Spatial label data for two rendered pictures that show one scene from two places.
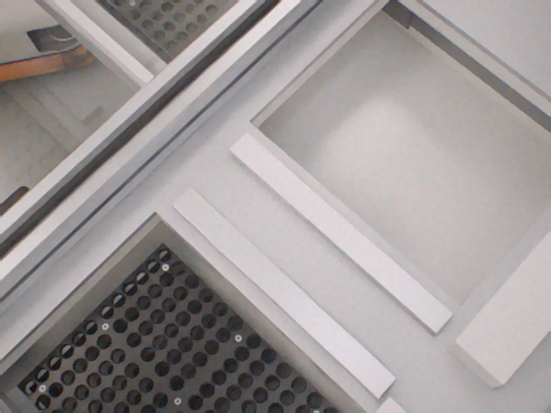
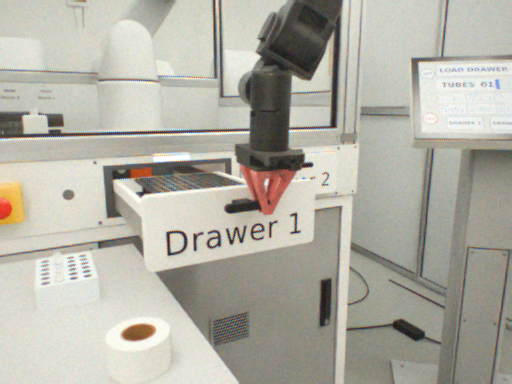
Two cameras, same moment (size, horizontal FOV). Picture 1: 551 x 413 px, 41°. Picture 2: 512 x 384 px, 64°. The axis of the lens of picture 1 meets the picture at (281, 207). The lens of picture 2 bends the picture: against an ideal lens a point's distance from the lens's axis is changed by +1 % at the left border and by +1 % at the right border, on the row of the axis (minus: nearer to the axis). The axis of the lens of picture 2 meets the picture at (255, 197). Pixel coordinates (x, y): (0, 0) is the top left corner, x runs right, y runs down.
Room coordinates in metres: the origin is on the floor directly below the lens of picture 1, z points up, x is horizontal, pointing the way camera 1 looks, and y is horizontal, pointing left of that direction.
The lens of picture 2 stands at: (1.24, 0.36, 1.05)
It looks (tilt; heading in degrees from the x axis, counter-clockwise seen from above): 12 degrees down; 192
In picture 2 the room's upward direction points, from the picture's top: straight up
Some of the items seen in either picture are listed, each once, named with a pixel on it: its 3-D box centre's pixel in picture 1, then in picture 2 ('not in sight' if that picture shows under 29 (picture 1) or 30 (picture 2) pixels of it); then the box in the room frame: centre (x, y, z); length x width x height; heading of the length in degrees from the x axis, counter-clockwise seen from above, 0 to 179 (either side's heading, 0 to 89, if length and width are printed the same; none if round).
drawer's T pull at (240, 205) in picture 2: not in sight; (244, 204); (0.67, 0.22, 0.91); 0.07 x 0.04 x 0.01; 131
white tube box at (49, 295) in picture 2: not in sight; (66, 279); (0.71, -0.06, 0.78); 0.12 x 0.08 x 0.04; 39
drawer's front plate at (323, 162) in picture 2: not in sight; (291, 175); (0.20, 0.24, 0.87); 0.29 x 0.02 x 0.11; 131
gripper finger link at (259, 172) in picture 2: not in sight; (265, 182); (0.66, 0.25, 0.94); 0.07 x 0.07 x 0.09; 40
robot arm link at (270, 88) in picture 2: not in sight; (269, 91); (0.66, 0.26, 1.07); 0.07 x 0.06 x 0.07; 25
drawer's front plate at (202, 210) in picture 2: not in sight; (236, 220); (0.65, 0.20, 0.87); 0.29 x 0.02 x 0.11; 131
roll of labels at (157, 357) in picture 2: not in sight; (139, 348); (0.87, 0.15, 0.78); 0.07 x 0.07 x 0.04
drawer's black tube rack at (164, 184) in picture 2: not in sight; (193, 199); (0.50, 0.07, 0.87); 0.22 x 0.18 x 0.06; 41
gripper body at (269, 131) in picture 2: not in sight; (269, 135); (0.67, 0.26, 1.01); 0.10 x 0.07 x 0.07; 40
